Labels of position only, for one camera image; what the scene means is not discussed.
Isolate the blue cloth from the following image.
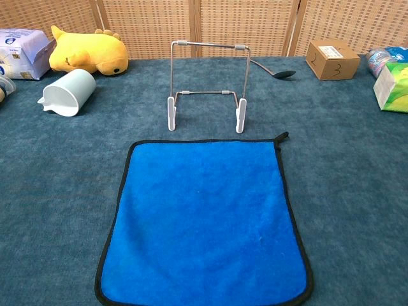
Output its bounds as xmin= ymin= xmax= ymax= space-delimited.
xmin=94 ymin=131 xmax=314 ymax=306

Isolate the metal spoon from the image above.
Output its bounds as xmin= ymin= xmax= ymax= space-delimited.
xmin=249 ymin=59 xmax=296 ymax=80

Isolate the woven bamboo folding screen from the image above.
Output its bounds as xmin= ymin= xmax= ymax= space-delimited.
xmin=0 ymin=0 xmax=408 ymax=61

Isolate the pale blue plastic cup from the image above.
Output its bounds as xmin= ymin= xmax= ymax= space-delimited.
xmin=37 ymin=68 xmax=97 ymax=117

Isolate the teal carpet table cover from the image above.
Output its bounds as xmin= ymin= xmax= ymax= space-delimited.
xmin=0 ymin=55 xmax=408 ymax=306

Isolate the yellow plush toy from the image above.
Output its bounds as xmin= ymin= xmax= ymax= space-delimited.
xmin=48 ymin=25 xmax=129 ymax=77

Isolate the small brown cardboard box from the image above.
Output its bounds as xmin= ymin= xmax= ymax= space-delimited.
xmin=305 ymin=39 xmax=361 ymax=82

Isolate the small clear snack jar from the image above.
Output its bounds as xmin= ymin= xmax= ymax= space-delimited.
xmin=365 ymin=47 xmax=396 ymax=79

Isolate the green tissue pack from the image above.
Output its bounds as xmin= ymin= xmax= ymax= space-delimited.
xmin=372 ymin=62 xmax=408 ymax=113

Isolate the white and purple carton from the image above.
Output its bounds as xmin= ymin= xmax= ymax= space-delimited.
xmin=0 ymin=28 xmax=57 ymax=81

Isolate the cream bottle with blue cap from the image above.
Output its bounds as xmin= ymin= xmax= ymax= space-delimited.
xmin=0 ymin=75 xmax=17 ymax=103

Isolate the blue snack bag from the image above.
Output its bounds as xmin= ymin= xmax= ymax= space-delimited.
xmin=384 ymin=46 xmax=408 ymax=63

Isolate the wire rack with white feet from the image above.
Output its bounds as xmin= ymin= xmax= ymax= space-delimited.
xmin=167 ymin=40 xmax=251 ymax=134

